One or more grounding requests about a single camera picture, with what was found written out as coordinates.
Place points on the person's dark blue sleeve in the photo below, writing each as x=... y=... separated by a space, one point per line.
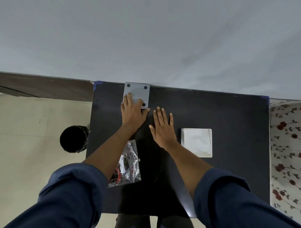
x=235 y=204
x=68 y=197

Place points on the person's left leg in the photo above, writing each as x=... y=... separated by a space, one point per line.
x=132 y=222

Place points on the white square box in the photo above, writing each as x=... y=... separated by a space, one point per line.
x=197 y=142

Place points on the person's dark blue right sleeve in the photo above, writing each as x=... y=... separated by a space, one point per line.
x=235 y=204

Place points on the person's left hand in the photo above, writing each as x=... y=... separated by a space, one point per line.
x=132 y=116

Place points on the person's left forearm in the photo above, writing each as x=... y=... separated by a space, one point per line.
x=110 y=151

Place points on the person's dark blue left sleeve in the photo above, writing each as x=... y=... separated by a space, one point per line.
x=68 y=197

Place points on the person's right thumb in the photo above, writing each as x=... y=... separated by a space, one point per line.
x=152 y=130

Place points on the person's right little finger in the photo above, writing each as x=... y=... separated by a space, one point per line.
x=171 y=120

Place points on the person's left thumb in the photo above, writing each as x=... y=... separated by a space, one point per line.
x=145 y=112

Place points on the person's right hand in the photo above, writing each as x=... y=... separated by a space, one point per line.
x=164 y=133

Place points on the black round bin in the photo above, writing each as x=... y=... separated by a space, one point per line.
x=73 y=139

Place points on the floral patterned cloth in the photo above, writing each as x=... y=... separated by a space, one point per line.
x=285 y=152

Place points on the brown wooden panel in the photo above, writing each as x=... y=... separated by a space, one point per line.
x=47 y=87

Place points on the grey square plate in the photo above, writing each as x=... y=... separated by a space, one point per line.
x=138 y=94

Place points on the person's right forearm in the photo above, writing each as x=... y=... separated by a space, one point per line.
x=188 y=166

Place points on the person's right middle finger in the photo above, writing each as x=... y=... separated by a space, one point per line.
x=159 y=116

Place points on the blue tape piece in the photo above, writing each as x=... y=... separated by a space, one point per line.
x=97 y=85
x=265 y=98

